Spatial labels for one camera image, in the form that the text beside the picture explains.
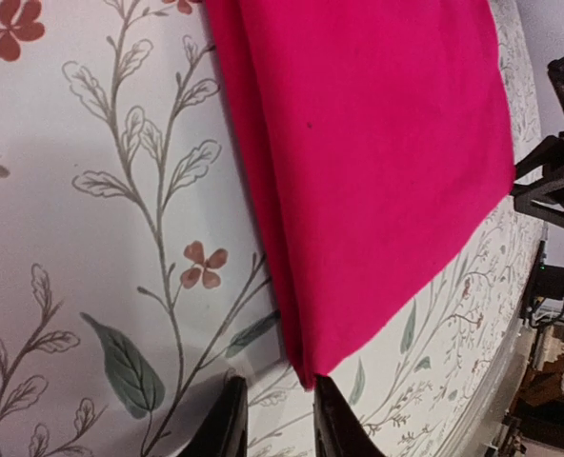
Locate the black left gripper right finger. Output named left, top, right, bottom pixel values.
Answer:
left=313, top=375, right=384, bottom=457

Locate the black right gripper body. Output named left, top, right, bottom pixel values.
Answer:
left=512, top=131, right=564, bottom=229

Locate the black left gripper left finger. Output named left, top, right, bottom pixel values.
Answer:
left=181, top=376, right=248, bottom=457

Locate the magenta t-shirt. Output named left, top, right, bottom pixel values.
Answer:
left=205, top=1, right=514, bottom=388

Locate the floral patterned table cloth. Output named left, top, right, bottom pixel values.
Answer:
left=0, top=0, right=548, bottom=457

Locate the aluminium front rail base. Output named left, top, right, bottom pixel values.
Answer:
left=437, top=241, right=564, bottom=456

